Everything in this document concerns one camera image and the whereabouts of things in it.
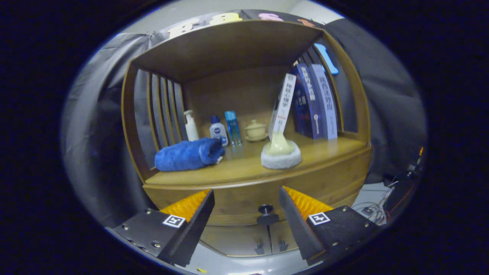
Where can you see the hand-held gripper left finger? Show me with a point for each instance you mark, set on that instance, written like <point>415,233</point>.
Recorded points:
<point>198,229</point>

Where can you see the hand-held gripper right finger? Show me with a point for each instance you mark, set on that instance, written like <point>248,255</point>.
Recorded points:
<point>296,227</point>

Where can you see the wooden drawer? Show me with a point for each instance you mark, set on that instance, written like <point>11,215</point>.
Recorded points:
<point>244,202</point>

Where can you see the wooden cabinet door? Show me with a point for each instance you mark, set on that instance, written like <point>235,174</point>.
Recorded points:
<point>280,233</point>
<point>233,238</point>

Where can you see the wooden countertop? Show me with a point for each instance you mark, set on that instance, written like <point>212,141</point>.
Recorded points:
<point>244,164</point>

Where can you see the wooden cabinet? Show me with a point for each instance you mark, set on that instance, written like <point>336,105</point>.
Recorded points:
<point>229,49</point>

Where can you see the blue towel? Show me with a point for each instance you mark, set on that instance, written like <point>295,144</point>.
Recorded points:
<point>183,154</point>

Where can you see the white pump bottle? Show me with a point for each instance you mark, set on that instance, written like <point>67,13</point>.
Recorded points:
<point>191,131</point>

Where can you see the white bottle with blue cap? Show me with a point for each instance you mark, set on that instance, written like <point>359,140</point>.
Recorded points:
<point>218,131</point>

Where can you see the cream lidded teacup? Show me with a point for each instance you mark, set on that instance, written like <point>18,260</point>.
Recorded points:
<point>256,131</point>

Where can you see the clear blue bottle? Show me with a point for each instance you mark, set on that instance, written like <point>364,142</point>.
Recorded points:
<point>232,130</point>

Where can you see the white book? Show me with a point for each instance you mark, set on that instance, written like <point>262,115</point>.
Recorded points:
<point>283,103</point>

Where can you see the dark blue book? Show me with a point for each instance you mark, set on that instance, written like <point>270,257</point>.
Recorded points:
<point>309,103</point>

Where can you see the light blue book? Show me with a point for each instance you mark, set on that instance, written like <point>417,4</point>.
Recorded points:
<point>324,103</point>

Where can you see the black backdrop cloth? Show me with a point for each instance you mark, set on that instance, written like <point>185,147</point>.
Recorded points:
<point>95,114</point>

